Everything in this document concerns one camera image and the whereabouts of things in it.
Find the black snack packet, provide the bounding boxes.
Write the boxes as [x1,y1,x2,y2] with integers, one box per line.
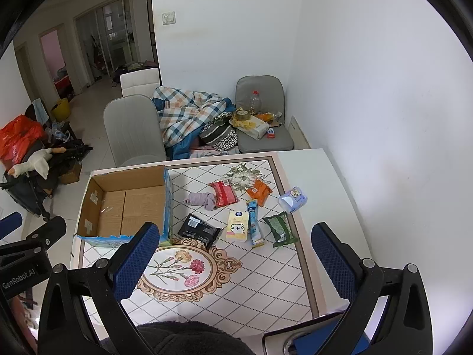
[178,214,221,250]

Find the green wipes packet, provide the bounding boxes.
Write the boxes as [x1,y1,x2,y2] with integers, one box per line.
[263,212,297,248]

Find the lavender tissue pack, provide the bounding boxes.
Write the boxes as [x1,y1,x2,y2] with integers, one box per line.
[278,187,308,214]

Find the purple socks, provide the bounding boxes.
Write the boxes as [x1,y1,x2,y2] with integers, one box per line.
[184,192,216,211]

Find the blue tube packet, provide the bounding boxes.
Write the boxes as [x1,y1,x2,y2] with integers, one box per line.
[247,200,264,248]

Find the yellow tissue pack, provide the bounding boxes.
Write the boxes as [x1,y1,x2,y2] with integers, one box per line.
[225,211,249,241]

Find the orange snack packet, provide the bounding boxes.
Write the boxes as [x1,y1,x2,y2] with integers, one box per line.
[246,179,272,207]

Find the red snack packet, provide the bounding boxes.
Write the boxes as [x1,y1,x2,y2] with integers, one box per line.
[209,180,239,208]

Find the black stroller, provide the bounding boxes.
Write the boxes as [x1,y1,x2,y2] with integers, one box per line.
[1,121,93,220]

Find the white goose plush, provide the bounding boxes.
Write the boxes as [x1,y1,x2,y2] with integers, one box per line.
[8,148,67,180]

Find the small cardboard box on floor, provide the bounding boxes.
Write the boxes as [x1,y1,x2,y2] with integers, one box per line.
[59,162,82,185]

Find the red plastic bag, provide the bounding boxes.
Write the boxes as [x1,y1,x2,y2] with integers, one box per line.
[0,114,46,169]

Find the yellow bucket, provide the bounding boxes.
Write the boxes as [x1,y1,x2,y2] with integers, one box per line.
[51,98,71,123]

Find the grey chair near table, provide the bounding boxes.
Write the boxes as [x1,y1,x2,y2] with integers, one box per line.
[103,95,167,167]

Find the white chair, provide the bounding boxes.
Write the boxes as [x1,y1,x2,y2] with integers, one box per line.
[120,68,161,99]

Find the plaid blanket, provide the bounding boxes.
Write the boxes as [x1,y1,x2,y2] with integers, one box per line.
[152,86,235,148]

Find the pink floral cloth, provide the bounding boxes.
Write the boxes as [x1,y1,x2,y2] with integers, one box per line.
[189,146,240,159]

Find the striped black hat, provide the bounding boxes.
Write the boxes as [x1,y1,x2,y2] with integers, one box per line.
[199,123,238,151]

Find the yellow snack bag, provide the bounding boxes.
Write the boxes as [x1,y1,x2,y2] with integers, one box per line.
[230,115,269,139]

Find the clear plastic bottle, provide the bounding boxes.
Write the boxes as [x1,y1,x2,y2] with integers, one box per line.
[249,91,261,115]

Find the grey chair with clutter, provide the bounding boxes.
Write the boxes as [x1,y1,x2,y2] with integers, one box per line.
[235,75,294,153]

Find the wall light switch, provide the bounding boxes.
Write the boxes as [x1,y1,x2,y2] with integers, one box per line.
[161,11,176,26]

